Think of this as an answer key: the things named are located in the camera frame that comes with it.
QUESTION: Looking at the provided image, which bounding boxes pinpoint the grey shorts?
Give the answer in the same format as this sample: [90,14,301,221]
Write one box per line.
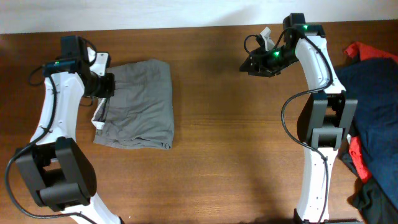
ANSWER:
[91,59,175,150]

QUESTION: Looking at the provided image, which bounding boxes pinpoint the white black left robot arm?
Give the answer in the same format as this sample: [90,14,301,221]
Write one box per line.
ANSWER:
[5,35,123,224]

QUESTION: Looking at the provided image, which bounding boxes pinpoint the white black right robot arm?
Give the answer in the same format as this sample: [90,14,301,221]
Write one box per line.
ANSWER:
[239,13,358,223]

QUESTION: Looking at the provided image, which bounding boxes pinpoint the red garment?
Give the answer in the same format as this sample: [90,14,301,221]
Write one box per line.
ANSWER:
[343,41,398,184]

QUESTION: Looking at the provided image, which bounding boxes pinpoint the navy blue garment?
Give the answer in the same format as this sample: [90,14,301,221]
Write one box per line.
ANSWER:
[336,58,397,207]

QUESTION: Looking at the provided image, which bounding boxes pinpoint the dark green garment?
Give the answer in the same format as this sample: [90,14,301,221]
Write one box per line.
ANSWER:
[338,150,397,224]

